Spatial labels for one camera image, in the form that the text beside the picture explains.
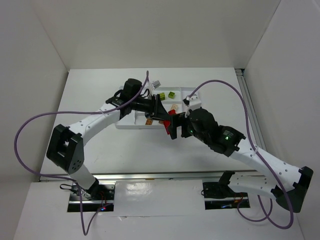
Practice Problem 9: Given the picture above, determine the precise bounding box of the lime green lego brick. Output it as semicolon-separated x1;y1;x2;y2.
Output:
168;91;176;99
159;92;166;101

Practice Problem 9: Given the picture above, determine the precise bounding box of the cream lego plate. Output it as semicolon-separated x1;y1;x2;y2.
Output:
170;104;178;111

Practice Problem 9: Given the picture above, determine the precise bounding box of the red rounded lego brick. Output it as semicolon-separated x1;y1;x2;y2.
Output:
168;109;177;116

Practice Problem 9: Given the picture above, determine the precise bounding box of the red stepped lego brick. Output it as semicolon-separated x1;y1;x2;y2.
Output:
163;120;171;135

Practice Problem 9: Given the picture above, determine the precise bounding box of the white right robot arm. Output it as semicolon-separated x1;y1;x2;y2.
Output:
167;107;314;213

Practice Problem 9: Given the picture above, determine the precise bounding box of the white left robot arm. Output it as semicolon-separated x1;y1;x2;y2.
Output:
46;78;170;199

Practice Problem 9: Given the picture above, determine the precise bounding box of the white divided sorting tray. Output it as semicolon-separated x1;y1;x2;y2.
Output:
115;87;195;130

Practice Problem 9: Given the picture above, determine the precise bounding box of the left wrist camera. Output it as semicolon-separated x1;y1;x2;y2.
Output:
148;80;161;95

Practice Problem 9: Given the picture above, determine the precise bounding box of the aluminium rail front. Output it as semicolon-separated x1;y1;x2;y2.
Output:
39;170;258;183

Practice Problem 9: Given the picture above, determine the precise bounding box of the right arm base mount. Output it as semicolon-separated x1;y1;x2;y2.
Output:
200;171;250;210

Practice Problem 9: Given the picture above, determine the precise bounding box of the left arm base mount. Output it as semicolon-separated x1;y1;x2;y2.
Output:
59;181;116;213

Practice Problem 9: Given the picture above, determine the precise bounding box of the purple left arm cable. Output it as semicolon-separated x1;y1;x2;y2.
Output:
14;70;151;236

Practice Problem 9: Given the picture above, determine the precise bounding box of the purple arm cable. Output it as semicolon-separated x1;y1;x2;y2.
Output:
14;70;151;236
187;79;295;230

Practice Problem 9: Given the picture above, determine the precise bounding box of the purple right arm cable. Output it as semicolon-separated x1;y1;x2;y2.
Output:
187;79;295;230

